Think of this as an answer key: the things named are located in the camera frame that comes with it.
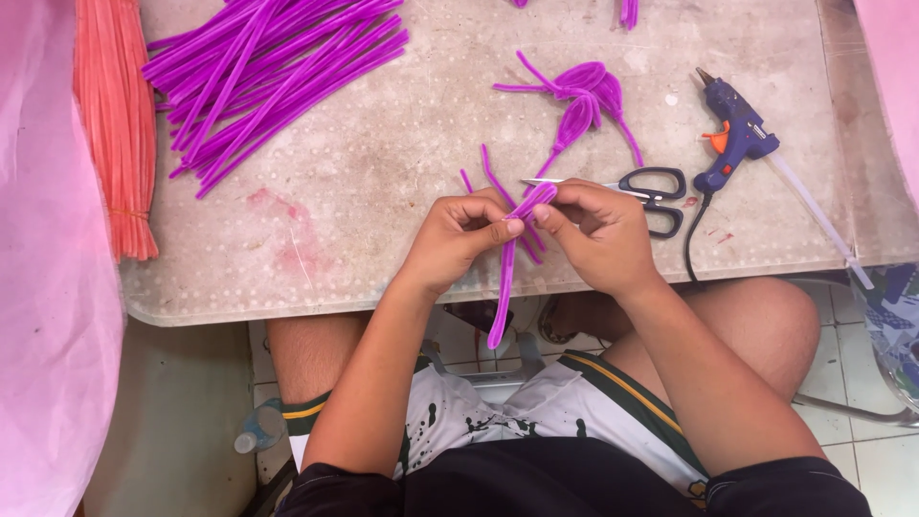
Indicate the person's right hand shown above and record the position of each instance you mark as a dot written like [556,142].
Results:
[607,244]

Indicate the person's left hand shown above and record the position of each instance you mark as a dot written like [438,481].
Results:
[449,240]

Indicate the short purple pipe cleaner piece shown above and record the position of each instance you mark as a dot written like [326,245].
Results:
[467,179]

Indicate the loose purple pipe cleaner piece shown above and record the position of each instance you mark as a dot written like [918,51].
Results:
[494,176]

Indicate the purple pipe cleaner petal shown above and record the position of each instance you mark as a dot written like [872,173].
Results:
[612,97]
[574,122]
[578,75]

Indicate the grey plastic stool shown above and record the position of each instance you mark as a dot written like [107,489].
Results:
[495,377]

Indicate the white green trimmed shorts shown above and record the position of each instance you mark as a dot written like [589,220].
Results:
[574,409]

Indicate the blue hot glue gun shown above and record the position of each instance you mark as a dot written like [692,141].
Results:
[736,133]

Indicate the person's left leg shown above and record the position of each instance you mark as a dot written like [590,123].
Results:
[316,355]

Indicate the clear glue stick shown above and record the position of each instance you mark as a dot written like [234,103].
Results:
[815,215]

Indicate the purple pipe cleaner shape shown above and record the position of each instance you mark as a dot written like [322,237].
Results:
[630,12]

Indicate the pile of straight purple pipe cleaners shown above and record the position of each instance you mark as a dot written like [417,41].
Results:
[276,72]

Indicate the black shirt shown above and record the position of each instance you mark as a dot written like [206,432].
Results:
[545,481]

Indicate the clear plastic water bottle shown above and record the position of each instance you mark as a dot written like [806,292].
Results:
[260,429]

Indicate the blue patterned bag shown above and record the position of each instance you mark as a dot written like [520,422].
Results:
[890,323]

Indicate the metal chair leg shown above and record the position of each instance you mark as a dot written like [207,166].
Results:
[854,411]

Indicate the small pink fabric sheet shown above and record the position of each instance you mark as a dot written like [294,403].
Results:
[894,79]

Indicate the bundle of coral pipe cleaners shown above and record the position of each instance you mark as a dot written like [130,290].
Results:
[118,122]

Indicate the large pink fabric sheet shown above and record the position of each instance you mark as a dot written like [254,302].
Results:
[50,287]

